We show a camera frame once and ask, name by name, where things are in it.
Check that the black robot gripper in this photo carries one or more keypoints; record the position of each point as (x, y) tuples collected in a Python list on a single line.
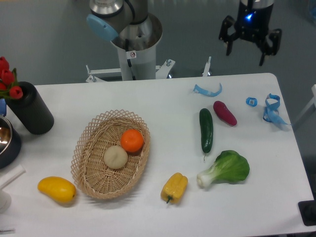
[(252, 24)]

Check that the yellow bell pepper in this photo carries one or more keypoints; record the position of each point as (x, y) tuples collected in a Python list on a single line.
[(174, 188)]

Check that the small blue tape roll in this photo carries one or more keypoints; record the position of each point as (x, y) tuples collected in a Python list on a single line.
[(251, 101)]

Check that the curved blue tape strip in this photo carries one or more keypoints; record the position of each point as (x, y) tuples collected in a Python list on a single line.
[(197, 89)]

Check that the purple sweet potato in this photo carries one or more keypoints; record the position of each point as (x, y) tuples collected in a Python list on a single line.
[(224, 113)]

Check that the tangled blue tape strip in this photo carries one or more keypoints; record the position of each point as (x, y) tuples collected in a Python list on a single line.
[(271, 113)]

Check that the green cucumber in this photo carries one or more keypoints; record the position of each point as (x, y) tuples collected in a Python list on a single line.
[(206, 129)]

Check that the green bok choy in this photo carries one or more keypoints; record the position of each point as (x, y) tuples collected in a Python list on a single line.
[(229, 166)]

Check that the orange tangerine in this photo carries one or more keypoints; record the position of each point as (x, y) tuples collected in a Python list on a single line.
[(131, 140)]

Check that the woven wicker basket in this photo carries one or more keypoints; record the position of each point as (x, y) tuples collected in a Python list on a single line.
[(90, 173)]

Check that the beige steamed bun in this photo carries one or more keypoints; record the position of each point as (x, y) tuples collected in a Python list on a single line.
[(115, 157)]

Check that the black device at table edge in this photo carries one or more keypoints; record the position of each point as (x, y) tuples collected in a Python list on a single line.
[(308, 212)]

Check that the black cylindrical vase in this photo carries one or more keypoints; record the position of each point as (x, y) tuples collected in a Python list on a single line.
[(31, 110)]

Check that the yellow mango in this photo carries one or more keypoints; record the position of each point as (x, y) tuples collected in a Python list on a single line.
[(57, 188)]

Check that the red tulip flowers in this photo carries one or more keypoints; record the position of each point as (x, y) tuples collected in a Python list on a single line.
[(9, 86)]

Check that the black metal pot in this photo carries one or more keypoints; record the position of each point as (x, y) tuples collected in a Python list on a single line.
[(10, 143)]

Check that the white lamp stand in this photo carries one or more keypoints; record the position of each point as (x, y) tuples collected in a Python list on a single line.
[(5, 180)]

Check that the white chair frame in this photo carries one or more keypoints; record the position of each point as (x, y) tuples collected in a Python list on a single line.
[(307, 111)]

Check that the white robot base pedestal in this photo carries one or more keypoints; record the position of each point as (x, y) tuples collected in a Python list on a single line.
[(141, 65)]

